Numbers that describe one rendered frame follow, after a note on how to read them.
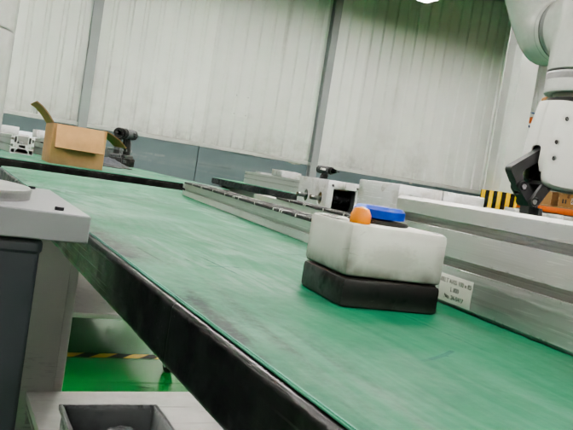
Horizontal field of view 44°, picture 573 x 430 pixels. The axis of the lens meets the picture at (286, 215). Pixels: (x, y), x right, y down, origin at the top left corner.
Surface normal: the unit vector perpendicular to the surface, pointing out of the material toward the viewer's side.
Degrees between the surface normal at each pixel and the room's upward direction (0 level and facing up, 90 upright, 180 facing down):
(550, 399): 0
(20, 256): 90
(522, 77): 90
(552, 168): 92
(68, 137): 68
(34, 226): 90
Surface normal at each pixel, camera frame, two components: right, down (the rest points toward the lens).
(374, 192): -0.93, -0.13
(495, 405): 0.15, -0.99
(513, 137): 0.44, 0.11
